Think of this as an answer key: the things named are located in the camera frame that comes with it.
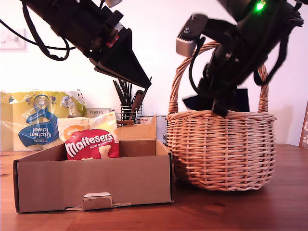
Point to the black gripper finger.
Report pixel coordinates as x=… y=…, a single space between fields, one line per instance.
x=220 y=107
x=113 y=65
x=130 y=55

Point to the blue Terry's orange eggs bag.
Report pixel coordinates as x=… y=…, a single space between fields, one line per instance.
x=241 y=101

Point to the white Porlex box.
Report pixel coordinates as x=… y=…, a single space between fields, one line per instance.
x=96 y=112

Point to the brown cardboard box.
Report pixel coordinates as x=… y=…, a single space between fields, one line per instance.
x=96 y=183

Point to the thin black stick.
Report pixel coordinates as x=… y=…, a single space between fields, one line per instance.
x=130 y=96
x=122 y=92
x=117 y=92
x=145 y=91

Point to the cream labelled carton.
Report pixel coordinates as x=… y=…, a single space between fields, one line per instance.
x=145 y=119

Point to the red Maltesers bunnies bag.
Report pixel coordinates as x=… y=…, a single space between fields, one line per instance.
x=91 y=144

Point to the brown paw print board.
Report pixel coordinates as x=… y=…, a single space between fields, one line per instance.
x=304 y=130

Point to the yellow kitchen towel pack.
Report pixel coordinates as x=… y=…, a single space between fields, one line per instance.
x=29 y=134

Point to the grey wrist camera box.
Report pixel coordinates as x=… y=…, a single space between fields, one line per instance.
x=190 y=43
x=113 y=2

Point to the white wall light switch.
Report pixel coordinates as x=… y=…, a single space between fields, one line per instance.
x=14 y=47

